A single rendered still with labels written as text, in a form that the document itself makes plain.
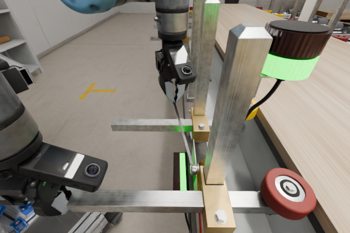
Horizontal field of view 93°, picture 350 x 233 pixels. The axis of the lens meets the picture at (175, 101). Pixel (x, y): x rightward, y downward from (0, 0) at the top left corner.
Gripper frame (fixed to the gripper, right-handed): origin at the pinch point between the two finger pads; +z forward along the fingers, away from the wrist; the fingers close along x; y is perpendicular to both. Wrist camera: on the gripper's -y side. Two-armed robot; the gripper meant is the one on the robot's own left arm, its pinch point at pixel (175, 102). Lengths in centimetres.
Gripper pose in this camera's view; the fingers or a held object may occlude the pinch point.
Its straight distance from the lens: 50.6
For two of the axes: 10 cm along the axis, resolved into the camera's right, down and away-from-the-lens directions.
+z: 0.0, 8.0, 6.0
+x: -9.4, 2.0, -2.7
